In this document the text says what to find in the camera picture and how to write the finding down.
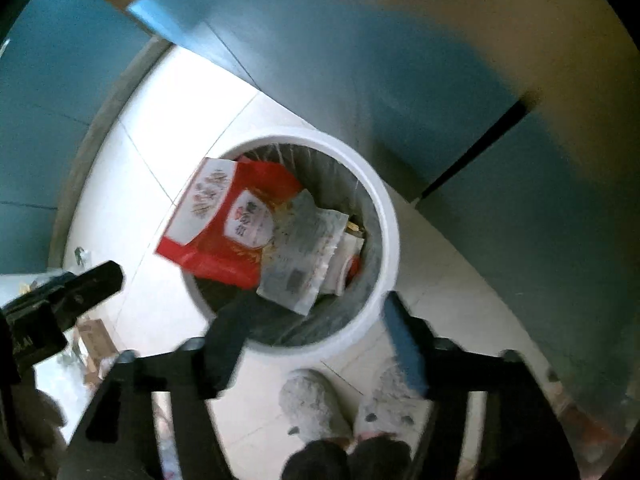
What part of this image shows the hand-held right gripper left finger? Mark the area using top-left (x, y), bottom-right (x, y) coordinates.
top-left (62, 294), bottom-right (252, 480)

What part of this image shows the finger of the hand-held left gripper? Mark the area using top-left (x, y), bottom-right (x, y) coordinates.
top-left (64, 261), bottom-right (125, 319)

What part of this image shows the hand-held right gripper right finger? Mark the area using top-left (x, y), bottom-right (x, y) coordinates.
top-left (381, 291), bottom-right (582, 480)

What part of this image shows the large red snack bag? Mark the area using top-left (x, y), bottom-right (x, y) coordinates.
top-left (154, 156), bottom-right (304, 291)

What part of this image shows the white trash bin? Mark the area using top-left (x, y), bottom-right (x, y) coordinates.
top-left (182, 132), bottom-right (402, 362)

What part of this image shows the white barcode carton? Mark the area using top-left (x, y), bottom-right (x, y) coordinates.
top-left (320, 232), bottom-right (366, 297)

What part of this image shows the grey white printed packet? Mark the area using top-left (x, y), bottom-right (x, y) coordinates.
top-left (256, 189), bottom-right (351, 317)

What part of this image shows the grey fluffy right slipper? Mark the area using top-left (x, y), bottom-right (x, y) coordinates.
top-left (352, 360), bottom-right (432, 442)

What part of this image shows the grey fluffy slipper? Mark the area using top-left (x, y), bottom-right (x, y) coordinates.
top-left (278, 368), bottom-right (354, 450)
top-left (352, 360), bottom-right (432, 442)

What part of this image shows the small cardboard box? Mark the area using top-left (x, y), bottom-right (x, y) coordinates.
top-left (74, 318), bottom-right (120, 387)

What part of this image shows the grey fluffy left slipper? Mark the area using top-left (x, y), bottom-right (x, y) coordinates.
top-left (278, 368), bottom-right (354, 450)

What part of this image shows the person's right leg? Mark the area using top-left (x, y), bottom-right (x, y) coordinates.
top-left (349, 436), bottom-right (414, 480)

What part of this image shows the person's leg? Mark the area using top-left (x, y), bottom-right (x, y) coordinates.
top-left (349, 436), bottom-right (414, 480)
top-left (281, 439), bottom-right (349, 480)

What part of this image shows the person's left leg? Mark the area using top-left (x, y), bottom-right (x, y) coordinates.
top-left (281, 439), bottom-right (349, 480)

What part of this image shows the blue cabinet with metal handles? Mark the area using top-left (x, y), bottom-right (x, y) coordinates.
top-left (0, 0), bottom-right (170, 277)

